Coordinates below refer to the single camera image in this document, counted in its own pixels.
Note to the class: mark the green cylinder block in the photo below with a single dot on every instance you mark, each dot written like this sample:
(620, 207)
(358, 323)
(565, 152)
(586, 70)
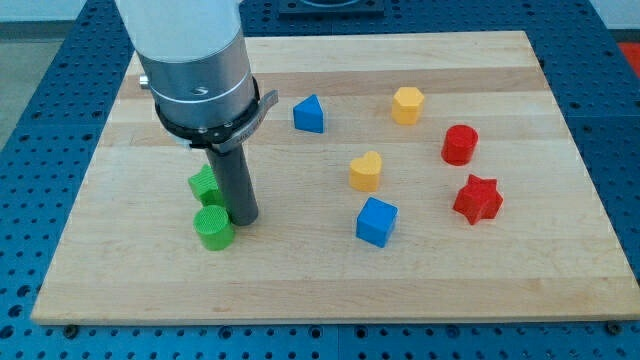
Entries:
(213, 227)

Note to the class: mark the wooden board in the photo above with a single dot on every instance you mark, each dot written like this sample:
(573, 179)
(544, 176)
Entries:
(129, 254)

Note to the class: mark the red star block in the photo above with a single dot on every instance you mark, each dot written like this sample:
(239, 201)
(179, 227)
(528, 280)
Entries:
(479, 199)

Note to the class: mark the red cylinder block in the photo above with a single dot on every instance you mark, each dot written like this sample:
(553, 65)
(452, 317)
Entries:
(459, 145)

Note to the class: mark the yellow hexagon block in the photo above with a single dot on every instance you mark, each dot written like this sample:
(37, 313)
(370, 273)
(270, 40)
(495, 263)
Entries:
(407, 105)

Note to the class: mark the yellow heart block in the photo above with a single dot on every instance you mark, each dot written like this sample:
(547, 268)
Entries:
(365, 172)

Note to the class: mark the blue cube block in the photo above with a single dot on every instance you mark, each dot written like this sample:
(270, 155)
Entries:
(376, 222)

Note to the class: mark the green star block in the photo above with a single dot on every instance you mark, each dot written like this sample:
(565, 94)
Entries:
(204, 187)

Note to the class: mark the blue triangle block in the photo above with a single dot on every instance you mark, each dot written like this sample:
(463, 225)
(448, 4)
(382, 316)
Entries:
(308, 115)

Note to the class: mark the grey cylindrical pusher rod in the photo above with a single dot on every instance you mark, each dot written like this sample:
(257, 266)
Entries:
(233, 178)

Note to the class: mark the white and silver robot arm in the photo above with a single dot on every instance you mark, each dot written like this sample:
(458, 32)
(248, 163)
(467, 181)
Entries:
(195, 59)

